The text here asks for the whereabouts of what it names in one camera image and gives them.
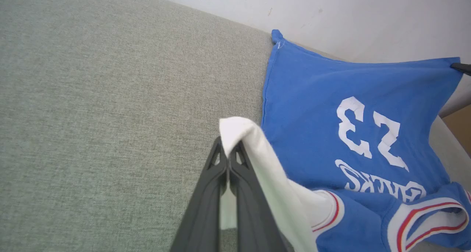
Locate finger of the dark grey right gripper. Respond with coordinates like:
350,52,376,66
450,63,471,76

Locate brown cardboard box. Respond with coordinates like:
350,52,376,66
442,105,471,157

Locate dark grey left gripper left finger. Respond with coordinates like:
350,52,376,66
170,136,229,252

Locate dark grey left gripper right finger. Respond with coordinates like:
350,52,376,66
228,141,288,252

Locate grey fabric sofa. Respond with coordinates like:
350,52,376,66
0,0,471,252

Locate blue basketball jersey white sleeves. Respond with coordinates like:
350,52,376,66
219,29,471,252

